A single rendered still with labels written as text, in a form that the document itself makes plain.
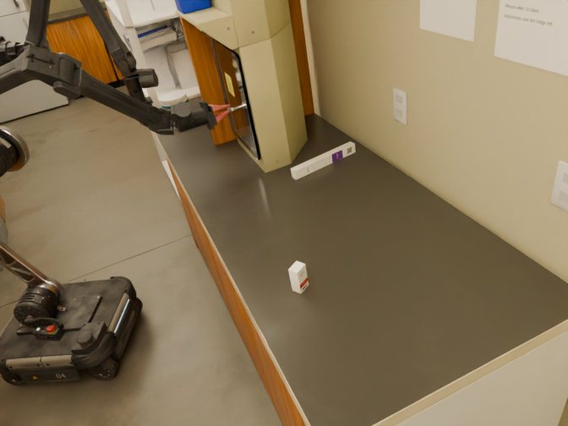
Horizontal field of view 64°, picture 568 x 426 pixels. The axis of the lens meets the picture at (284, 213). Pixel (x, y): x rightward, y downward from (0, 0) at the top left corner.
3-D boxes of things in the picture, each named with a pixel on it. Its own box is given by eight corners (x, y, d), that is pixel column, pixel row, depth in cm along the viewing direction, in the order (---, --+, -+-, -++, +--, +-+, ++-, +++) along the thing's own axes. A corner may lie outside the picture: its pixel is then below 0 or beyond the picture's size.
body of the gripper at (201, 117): (207, 101, 161) (188, 106, 159) (216, 128, 164) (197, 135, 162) (203, 100, 166) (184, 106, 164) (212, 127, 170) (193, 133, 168)
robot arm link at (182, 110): (157, 112, 164) (157, 134, 162) (155, 95, 153) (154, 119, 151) (192, 113, 166) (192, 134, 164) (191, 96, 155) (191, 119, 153)
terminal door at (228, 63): (235, 133, 196) (212, 37, 173) (260, 161, 172) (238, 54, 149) (233, 133, 196) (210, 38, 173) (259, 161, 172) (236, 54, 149)
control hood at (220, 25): (211, 31, 173) (204, 2, 167) (239, 47, 147) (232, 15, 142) (182, 39, 170) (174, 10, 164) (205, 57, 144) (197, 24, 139)
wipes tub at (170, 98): (190, 116, 234) (182, 87, 226) (197, 123, 224) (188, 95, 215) (166, 123, 231) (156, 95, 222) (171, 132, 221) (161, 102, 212)
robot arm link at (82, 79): (51, 57, 131) (48, 90, 128) (62, 50, 128) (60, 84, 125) (162, 114, 167) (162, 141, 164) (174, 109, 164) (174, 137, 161)
